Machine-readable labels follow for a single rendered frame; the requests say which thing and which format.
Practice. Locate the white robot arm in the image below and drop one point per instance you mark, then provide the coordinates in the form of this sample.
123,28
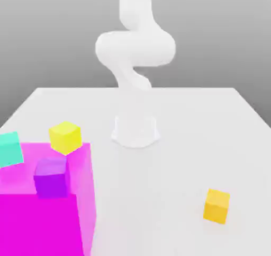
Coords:
135,48

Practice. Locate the small yellow cube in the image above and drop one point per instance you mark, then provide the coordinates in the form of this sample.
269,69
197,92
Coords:
65,138

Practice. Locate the small purple cube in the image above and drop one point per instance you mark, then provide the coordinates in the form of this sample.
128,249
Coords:
50,184

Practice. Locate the small orange cube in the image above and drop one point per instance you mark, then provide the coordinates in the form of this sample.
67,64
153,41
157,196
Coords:
216,207

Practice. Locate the small turquoise cube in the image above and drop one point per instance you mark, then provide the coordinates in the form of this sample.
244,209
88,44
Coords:
9,150

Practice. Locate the large magenta box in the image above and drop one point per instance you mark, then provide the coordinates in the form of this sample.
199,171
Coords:
38,224

